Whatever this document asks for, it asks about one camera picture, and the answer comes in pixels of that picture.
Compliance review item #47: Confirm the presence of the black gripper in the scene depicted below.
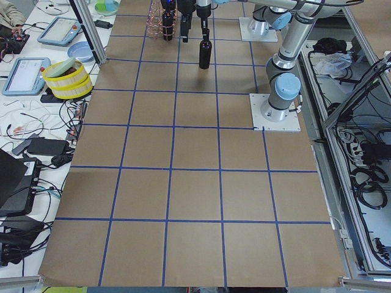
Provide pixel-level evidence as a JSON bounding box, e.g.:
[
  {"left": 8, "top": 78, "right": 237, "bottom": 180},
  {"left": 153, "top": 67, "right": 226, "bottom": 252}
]
[
  {"left": 177, "top": 0, "right": 196, "bottom": 43},
  {"left": 196, "top": 0, "right": 212, "bottom": 34}
]

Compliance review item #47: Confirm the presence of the dark glass wine bottle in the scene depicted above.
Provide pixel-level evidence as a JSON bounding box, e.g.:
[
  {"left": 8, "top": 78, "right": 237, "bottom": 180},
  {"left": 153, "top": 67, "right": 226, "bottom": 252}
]
[{"left": 199, "top": 28, "right": 213, "bottom": 70}]

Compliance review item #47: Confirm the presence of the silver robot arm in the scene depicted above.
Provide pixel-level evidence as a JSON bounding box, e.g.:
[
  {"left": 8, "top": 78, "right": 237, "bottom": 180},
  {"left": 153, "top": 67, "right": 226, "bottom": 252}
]
[
  {"left": 252, "top": 0, "right": 362, "bottom": 123},
  {"left": 177, "top": 1, "right": 291, "bottom": 43}
]

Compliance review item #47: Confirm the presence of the dark wine bottle in rack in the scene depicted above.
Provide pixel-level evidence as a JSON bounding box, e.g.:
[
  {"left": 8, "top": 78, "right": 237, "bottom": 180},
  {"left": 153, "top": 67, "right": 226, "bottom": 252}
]
[{"left": 161, "top": 0, "right": 176, "bottom": 13}]

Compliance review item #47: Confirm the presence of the green translucent bowl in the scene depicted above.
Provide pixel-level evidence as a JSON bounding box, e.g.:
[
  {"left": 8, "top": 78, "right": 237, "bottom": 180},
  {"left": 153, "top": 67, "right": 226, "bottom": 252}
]
[{"left": 94, "top": 0, "right": 119, "bottom": 16}]

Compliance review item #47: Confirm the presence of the black power brick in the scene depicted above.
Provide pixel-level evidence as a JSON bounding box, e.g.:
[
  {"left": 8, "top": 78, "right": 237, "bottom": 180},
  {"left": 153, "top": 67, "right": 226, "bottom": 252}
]
[{"left": 94, "top": 20, "right": 113, "bottom": 29}]

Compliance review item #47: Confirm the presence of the blue plate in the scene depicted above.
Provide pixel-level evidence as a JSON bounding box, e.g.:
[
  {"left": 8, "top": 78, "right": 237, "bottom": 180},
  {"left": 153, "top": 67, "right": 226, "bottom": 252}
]
[{"left": 67, "top": 42, "right": 94, "bottom": 62}]

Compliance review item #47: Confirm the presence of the teach pendant far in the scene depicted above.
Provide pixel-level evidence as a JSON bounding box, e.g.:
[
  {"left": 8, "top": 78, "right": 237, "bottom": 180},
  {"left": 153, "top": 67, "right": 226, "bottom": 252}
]
[{"left": 37, "top": 16, "right": 81, "bottom": 46}]

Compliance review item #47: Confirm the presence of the teach pendant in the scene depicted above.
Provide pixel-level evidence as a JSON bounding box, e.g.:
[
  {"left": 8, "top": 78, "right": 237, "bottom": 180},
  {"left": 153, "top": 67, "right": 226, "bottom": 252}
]
[
  {"left": 37, "top": 16, "right": 81, "bottom": 46},
  {"left": 2, "top": 57, "right": 51, "bottom": 96}
]

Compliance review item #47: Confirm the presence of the yellow bamboo steamer stack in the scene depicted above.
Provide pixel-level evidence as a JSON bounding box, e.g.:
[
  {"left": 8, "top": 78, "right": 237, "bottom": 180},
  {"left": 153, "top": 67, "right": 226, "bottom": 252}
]
[{"left": 42, "top": 60, "right": 93, "bottom": 99}]

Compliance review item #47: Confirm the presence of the light green plate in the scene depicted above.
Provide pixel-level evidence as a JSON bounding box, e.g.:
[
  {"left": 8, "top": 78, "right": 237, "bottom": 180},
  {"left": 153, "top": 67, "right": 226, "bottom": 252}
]
[{"left": 43, "top": 57, "right": 76, "bottom": 78}]

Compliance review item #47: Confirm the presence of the teach pendant near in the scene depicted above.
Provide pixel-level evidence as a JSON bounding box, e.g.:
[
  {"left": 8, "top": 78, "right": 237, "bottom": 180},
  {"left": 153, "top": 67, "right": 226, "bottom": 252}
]
[{"left": 2, "top": 57, "right": 51, "bottom": 96}]

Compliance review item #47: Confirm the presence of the black laptop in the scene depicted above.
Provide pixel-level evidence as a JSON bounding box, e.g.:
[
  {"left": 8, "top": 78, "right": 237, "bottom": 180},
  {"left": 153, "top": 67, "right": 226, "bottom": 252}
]
[{"left": 1, "top": 150, "right": 41, "bottom": 217}]

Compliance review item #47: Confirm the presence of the copper wire wine rack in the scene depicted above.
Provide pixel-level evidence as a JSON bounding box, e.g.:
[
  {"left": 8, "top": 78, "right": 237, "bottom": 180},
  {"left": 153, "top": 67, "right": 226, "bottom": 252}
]
[{"left": 147, "top": 0, "right": 177, "bottom": 39}]

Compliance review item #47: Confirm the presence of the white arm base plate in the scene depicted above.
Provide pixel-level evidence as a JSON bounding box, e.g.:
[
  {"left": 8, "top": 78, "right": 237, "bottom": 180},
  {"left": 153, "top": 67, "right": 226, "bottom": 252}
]
[
  {"left": 249, "top": 93, "right": 301, "bottom": 132},
  {"left": 239, "top": 17, "right": 278, "bottom": 43}
]

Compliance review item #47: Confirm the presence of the aluminium frame post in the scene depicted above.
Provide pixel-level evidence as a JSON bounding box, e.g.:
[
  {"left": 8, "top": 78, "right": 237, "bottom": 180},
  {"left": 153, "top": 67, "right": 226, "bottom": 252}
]
[{"left": 69, "top": 0, "right": 107, "bottom": 66}]

